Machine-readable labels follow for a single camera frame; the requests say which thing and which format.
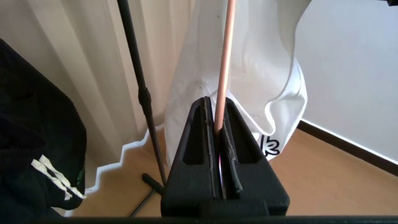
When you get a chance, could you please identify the black shorts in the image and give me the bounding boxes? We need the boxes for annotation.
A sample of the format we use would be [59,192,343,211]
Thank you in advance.
[0,38,88,224]

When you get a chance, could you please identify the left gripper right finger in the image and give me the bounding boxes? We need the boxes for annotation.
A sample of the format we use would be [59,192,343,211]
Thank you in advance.
[216,98,290,218]

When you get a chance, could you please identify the pink clothes hanger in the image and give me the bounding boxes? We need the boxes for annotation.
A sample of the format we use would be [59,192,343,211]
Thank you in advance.
[213,0,238,200]

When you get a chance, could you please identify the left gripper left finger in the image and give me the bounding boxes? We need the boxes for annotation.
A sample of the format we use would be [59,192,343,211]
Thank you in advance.
[160,96,223,218]

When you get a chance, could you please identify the white printed tank top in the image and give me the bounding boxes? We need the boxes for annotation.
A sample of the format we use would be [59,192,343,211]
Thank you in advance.
[164,0,312,169]

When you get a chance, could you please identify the beige curtain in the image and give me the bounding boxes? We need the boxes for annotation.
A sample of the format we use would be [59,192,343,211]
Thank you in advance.
[0,0,200,170]

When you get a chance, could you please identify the black clothes rack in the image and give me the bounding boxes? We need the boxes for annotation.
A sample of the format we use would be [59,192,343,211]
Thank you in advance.
[116,0,168,218]

